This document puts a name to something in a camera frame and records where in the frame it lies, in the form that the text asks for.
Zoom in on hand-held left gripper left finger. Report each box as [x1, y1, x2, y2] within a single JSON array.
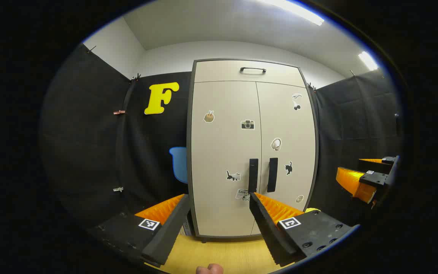
[[88, 194, 190, 267]]

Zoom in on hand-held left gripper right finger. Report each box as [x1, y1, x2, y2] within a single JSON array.
[[249, 192, 360, 267]]

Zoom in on beige cabinet door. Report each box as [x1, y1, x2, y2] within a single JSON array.
[[190, 81, 262, 237], [256, 82, 317, 235]]

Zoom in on beige double-door shoe cabinet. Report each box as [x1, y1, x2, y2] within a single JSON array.
[[187, 58, 319, 242]]

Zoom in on short ceiling light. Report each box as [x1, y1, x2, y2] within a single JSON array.
[[358, 51, 379, 71]]

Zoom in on long ceiling light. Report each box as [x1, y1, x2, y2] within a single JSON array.
[[257, 0, 325, 26]]

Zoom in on beige cabinet flap with handle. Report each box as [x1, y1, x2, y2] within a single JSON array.
[[194, 60, 306, 88]]

